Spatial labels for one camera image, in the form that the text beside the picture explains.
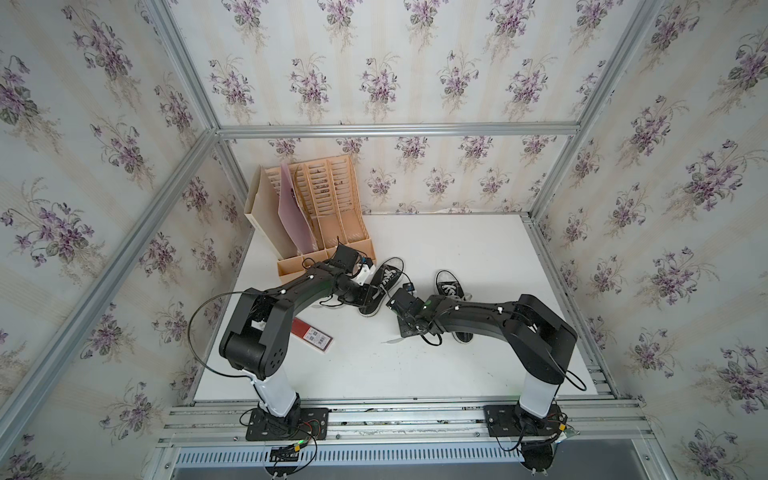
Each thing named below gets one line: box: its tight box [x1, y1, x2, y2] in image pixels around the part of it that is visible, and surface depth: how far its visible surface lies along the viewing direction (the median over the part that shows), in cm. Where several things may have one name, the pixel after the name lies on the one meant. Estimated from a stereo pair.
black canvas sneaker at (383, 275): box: [359, 257, 404, 317], surface depth 97 cm
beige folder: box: [244, 165, 299, 260], surface depth 88 cm
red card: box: [290, 317, 335, 355], surface depth 88 cm
